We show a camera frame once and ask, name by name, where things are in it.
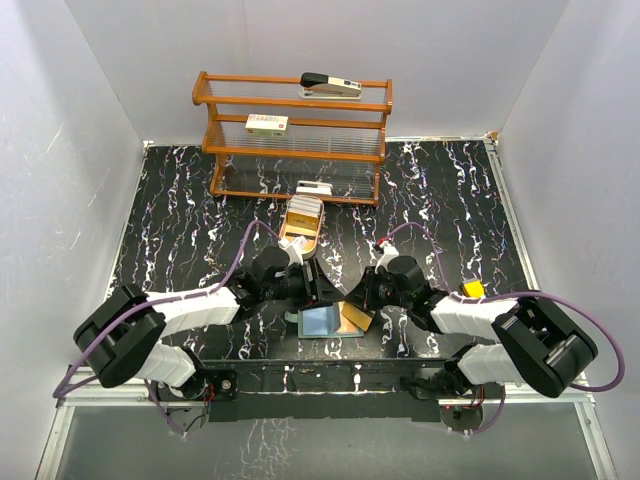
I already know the wooden three-tier shelf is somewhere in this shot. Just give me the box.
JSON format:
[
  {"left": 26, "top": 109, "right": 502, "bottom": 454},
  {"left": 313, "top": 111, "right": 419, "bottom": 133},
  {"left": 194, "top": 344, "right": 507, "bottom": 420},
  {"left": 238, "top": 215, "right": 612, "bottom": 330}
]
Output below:
[{"left": 192, "top": 71, "right": 393, "bottom": 205}]

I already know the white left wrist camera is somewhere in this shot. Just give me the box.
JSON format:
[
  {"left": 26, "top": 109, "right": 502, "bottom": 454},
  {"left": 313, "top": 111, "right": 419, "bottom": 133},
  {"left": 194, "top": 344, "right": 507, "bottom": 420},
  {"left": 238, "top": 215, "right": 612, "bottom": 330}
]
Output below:
[{"left": 278, "top": 236, "right": 314, "bottom": 265}]

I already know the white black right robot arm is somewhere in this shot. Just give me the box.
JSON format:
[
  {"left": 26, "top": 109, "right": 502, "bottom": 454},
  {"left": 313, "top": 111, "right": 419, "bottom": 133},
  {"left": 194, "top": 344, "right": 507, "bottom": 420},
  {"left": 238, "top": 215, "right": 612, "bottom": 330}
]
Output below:
[{"left": 345, "top": 256, "right": 598, "bottom": 398}]

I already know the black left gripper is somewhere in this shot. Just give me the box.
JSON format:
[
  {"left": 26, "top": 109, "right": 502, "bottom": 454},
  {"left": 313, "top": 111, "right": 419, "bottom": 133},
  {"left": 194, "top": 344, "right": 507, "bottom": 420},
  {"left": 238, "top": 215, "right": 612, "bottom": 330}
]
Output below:
[{"left": 262, "top": 258, "right": 344, "bottom": 311}]

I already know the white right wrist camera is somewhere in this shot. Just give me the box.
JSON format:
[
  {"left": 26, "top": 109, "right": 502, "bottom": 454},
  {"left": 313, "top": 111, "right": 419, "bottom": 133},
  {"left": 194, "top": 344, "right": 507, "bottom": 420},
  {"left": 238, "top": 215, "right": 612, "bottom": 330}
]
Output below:
[{"left": 375, "top": 238, "right": 399, "bottom": 271}]

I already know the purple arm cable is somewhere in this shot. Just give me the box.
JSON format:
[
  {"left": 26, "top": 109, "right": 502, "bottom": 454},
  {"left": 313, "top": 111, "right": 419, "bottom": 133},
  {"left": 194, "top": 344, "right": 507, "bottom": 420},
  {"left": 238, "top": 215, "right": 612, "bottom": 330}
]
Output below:
[
  {"left": 382, "top": 221, "right": 626, "bottom": 435},
  {"left": 52, "top": 219, "right": 286, "bottom": 435}
]

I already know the beige oval card tray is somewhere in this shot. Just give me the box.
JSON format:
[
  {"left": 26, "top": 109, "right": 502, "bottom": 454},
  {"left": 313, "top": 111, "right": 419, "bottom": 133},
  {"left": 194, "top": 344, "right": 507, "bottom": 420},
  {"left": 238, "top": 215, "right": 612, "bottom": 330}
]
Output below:
[{"left": 280, "top": 194, "right": 325, "bottom": 260}]

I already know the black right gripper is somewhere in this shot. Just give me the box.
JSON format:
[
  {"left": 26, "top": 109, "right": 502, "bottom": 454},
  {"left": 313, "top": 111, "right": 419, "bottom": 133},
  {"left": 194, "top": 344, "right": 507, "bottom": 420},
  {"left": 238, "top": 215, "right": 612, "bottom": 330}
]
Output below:
[{"left": 345, "top": 265, "right": 411, "bottom": 310}]

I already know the stack of credit cards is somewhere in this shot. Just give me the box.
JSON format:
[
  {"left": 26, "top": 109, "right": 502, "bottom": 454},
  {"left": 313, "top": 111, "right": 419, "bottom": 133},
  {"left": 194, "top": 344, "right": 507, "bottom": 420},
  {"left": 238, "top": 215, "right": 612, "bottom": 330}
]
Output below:
[{"left": 286, "top": 195, "right": 324, "bottom": 231}]

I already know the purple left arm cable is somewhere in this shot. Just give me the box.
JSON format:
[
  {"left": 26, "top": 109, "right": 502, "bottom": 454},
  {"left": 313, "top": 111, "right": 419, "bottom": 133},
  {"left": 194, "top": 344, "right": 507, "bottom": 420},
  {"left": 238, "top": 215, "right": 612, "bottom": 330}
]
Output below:
[{"left": 52, "top": 219, "right": 286, "bottom": 435}]

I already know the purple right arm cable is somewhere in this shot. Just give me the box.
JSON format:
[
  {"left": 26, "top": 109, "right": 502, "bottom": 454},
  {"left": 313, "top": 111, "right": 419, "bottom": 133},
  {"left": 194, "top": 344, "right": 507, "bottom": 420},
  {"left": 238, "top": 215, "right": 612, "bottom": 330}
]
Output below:
[{"left": 382, "top": 221, "right": 626, "bottom": 435}]

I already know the yellow grey small block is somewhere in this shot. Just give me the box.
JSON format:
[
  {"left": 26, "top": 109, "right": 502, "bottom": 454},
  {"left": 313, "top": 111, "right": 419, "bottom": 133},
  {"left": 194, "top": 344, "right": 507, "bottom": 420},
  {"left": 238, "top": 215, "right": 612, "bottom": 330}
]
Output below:
[{"left": 461, "top": 279, "right": 486, "bottom": 298}]

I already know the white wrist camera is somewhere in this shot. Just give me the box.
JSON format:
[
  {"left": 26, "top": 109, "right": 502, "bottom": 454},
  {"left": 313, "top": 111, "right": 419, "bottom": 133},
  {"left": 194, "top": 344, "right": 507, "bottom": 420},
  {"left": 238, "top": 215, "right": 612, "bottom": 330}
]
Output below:
[
  {"left": 375, "top": 238, "right": 399, "bottom": 271},
  {"left": 278, "top": 236, "right": 314, "bottom": 265}
]

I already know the brown gold credit card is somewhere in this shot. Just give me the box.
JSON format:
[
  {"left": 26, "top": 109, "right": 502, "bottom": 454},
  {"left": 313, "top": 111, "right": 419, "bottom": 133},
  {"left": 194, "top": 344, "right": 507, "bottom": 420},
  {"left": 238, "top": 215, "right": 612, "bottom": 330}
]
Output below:
[{"left": 341, "top": 303, "right": 373, "bottom": 332}]

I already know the white red staples box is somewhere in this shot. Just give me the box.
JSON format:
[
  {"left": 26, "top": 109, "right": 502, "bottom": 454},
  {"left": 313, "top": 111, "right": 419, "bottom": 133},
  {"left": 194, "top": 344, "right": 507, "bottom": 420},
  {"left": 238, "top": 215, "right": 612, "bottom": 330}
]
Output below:
[{"left": 245, "top": 114, "right": 289, "bottom": 138}]

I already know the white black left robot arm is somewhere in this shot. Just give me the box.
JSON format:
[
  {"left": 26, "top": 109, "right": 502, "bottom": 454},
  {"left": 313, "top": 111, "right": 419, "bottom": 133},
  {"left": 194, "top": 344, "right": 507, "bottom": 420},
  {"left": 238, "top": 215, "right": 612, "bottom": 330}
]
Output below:
[{"left": 73, "top": 246, "right": 344, "bottom": 399}]

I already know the mint green card holder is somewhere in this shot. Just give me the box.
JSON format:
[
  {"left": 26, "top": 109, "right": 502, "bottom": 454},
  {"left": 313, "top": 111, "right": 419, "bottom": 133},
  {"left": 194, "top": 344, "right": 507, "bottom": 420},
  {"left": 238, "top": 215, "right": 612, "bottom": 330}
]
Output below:
[{"left": 285, "top": 302, "right": 365, "bottom": 339}]

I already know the black front base bar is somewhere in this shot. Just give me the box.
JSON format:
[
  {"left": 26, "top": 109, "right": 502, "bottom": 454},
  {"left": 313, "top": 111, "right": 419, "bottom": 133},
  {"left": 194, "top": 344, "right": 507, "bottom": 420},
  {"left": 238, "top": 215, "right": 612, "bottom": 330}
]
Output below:
[{"left": 208, "top": 358, "right": 441, "bottom": 423}]

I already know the black grey stapler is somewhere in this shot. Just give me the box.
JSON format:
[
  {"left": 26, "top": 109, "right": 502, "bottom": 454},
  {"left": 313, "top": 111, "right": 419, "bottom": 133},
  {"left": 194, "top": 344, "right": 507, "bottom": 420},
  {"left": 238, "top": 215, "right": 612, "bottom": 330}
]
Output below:
[{"left": 299, "top": 72, "right": 362, "bottom": 101}]

